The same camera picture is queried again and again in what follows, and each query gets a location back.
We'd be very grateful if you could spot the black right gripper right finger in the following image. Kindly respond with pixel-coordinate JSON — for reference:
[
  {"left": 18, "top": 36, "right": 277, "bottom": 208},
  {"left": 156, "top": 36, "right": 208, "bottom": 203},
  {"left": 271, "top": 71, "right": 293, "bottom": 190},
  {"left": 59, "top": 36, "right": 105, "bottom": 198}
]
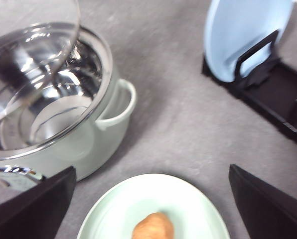
[{"left": 229, "top": 164, "right": 297, "bottom": 239}]

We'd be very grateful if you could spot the green plate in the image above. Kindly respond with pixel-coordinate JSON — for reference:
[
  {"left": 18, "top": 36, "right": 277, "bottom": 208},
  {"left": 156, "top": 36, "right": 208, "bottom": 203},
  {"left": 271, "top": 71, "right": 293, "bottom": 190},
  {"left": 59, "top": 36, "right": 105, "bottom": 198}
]
[{"left": 76, "top": 173, "right": 231, "bottom": 239}]

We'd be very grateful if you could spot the brown potato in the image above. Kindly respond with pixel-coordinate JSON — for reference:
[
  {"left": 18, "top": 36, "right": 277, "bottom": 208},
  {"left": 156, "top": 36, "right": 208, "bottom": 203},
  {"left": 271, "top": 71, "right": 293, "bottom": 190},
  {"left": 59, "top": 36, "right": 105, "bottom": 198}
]
[{"left": 132, "top": 212, "right": 174, "bottom": 239}]

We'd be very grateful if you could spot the glass lid with green knob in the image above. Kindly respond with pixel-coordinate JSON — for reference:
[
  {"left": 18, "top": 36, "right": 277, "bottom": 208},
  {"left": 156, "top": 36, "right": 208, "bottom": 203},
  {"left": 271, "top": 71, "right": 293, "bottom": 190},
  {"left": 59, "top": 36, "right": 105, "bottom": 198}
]
[{"left": 0, "top": 0, "right": 81, "bottom": 115}]

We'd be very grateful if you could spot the green electric steamer pot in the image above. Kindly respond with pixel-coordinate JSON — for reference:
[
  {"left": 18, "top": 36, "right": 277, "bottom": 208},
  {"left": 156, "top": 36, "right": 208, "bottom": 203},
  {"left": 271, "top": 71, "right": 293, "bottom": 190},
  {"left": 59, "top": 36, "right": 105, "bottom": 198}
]
[{"left": 0, "top": 27, "right": 137, "bottom": 203}]

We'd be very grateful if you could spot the blue plate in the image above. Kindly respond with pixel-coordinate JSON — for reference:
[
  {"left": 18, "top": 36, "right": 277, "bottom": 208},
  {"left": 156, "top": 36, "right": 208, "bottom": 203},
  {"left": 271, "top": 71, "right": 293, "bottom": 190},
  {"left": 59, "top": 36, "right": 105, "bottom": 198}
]
[{"left": 204, "top": 0, "right": 295, "bottom": 83}]

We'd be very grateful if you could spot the black dish rack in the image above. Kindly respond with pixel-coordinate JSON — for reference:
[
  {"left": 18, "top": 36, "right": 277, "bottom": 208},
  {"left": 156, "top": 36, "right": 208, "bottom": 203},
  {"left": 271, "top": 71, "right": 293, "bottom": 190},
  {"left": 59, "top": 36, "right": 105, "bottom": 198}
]
[{"left": 202, "top": 30, "right": 297, "bottom": 144}]

